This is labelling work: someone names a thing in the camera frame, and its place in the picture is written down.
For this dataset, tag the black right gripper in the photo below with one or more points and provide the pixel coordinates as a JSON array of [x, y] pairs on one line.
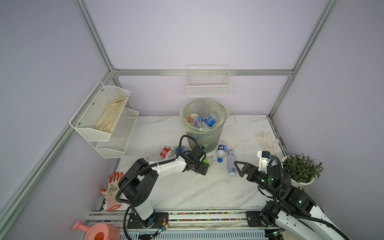
[[252, 169]]

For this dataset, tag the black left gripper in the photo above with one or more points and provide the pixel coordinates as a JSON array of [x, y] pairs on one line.
[[201, 165]]

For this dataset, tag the tall clear bottle faint label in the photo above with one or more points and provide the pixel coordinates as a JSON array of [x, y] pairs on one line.
[[231, 169]]

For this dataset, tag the clear bottle blue label white cap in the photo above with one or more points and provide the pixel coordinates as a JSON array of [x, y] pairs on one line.
[[175, 151]]

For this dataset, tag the clear bottle green label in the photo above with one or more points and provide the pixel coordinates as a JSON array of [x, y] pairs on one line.
[[210, 160]]

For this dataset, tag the small bottle blue Pepsi label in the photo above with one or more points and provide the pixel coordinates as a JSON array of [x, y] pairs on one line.
[[221, 153]]

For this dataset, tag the clear bottle red white label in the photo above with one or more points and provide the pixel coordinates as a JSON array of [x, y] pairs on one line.
[[166, 152]]

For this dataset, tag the Pocari Sweat bottle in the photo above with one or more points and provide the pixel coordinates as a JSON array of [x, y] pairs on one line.
[[199, 123]]

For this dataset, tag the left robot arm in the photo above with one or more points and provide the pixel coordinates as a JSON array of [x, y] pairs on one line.
[[138, 182]]

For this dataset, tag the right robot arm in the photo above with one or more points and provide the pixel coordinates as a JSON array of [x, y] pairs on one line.
[[289, 207]]

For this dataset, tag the grey mesh waste bin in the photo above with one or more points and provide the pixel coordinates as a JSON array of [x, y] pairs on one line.
[[208, 140]]

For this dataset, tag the green bin liner bag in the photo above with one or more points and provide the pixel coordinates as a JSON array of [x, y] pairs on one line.
[[203, 107]]

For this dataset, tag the white cotton work glove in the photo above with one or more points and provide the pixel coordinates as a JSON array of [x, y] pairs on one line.
[[267, 141]]

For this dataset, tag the potted green plant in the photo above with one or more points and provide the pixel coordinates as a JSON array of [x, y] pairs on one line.
[[302, 169]]

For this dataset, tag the red coated glove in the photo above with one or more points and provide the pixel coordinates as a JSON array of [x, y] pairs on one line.
[[110, 193]]

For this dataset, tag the beige glove in shelf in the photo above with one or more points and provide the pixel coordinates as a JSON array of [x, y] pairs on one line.
[[110, 115]]

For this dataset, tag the pink watering can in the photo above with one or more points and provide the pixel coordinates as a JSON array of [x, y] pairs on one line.
[[99, 231]]

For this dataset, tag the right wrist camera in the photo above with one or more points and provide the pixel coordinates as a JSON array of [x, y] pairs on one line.
[[264, 158]]

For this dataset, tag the base rail with cable strip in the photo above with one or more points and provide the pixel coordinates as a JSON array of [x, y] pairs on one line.
[[189, 225]]

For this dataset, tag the white wire wall basket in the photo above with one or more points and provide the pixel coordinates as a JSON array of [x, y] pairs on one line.
[[208, 81]]

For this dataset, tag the white mesh wall shelf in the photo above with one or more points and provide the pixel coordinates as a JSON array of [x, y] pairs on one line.
[[112, 145]]

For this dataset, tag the aluminium frame post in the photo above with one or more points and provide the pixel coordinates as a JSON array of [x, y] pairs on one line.
[[91, 27]]

